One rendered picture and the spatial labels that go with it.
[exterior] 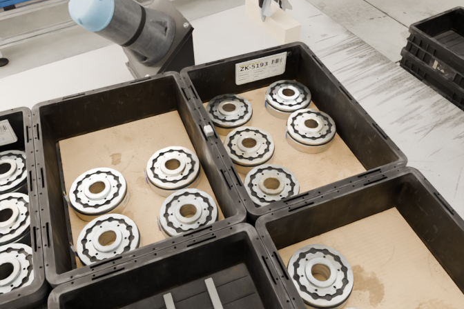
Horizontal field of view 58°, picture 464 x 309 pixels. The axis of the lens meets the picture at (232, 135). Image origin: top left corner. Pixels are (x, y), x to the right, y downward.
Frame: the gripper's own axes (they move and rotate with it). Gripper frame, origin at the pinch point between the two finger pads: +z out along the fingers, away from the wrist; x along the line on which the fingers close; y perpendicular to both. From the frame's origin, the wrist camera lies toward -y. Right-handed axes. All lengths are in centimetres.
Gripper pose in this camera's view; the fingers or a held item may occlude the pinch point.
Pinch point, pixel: (271, 14)
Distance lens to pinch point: 146.5
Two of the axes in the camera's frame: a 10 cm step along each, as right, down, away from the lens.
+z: 0.1, 6.9, 7.2
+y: 5.0, 6.2, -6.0
